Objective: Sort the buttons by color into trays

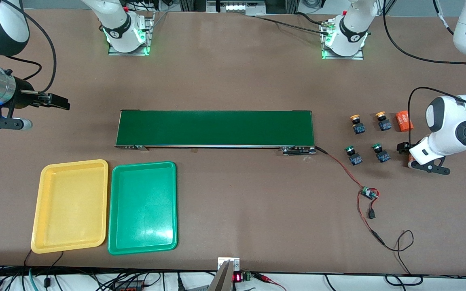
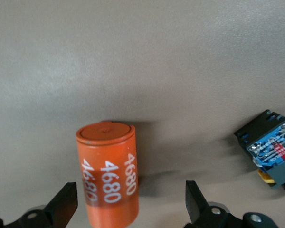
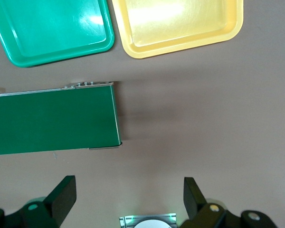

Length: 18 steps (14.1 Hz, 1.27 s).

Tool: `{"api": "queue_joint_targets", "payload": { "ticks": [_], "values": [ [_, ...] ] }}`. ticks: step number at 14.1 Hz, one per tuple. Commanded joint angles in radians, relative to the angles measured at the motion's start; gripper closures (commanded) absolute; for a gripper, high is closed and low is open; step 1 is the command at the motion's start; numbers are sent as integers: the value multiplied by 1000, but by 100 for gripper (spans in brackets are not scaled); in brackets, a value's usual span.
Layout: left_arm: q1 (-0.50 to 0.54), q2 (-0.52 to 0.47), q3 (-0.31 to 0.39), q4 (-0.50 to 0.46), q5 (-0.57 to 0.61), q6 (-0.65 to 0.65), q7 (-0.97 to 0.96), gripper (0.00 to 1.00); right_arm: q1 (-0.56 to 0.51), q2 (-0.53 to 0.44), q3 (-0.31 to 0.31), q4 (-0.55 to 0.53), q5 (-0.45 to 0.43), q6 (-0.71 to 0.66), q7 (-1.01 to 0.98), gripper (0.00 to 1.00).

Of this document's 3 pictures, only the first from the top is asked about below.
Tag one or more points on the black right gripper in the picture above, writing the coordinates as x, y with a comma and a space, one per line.
24, 92

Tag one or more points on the orange cylinder with 4680 print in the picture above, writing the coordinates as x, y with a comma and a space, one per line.
404, 121
411, 161

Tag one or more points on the green push button switch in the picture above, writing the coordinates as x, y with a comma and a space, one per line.
382, 155
354, 159

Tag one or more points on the yellow push button switch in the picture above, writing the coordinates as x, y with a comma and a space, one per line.
384, 125
358, 128

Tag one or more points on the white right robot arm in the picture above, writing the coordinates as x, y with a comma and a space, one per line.
121, 28

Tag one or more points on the small green circuit board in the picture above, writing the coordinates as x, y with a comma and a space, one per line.
368, 193

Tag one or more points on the small black connector plug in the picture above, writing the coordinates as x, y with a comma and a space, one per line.
371, 214

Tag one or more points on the yellow plastic tray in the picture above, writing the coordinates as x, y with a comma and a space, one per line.
69, 206

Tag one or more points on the green plastic tray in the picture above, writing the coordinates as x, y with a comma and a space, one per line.
142, 208

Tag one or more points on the green conveyor belt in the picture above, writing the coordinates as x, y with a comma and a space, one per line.
217, 127

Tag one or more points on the red clip lead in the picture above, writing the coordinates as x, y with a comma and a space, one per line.
267, 279

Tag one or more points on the red black electrical box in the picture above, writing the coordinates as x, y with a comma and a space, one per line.
130, 287

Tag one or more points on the red digit display module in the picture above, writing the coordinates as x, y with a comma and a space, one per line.
239, 277

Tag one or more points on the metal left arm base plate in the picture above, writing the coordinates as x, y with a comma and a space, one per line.
344, 57

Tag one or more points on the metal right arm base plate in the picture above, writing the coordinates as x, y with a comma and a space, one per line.
152, 28

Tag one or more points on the aluminium frame rack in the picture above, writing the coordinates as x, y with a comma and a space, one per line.
237, 7

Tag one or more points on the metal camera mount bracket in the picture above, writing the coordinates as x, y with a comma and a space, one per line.
225, 275

